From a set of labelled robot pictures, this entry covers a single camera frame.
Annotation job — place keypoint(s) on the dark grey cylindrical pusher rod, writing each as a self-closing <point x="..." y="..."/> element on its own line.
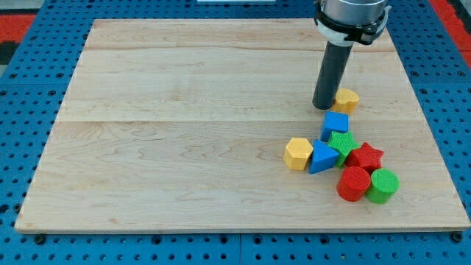
<point x="332" y="68"/>

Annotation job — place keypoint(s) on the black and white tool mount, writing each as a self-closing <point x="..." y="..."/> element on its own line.
<point x="346" y="23"/>

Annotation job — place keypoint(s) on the yellow heart block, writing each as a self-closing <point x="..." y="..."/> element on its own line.
<point x="345" y="101"/>

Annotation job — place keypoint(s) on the blue cube block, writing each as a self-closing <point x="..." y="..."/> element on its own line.
<point x="334" y="122"/>

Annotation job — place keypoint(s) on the green star block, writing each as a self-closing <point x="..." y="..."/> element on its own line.
<point x="344" y="143"/>

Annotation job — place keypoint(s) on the blue triangle block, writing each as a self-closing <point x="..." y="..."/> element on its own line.
<point x="323" y="158"/>

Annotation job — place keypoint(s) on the yellow hexagon block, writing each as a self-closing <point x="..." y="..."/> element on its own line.
<point x="297" y="153"/>

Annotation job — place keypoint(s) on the red star block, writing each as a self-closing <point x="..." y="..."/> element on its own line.
<point x="366" y="157"/>

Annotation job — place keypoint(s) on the red cylinder block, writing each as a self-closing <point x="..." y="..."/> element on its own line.
<point x="353" y="184"/>

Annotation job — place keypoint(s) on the green cylinder block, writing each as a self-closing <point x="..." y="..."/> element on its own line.
<point x="384" y="184"/>

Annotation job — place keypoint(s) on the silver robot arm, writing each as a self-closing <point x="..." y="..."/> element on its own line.
<point x="343" y="23"/>

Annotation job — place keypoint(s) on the light wooden board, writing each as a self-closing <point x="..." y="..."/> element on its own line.
<point x="180" y="125"/>

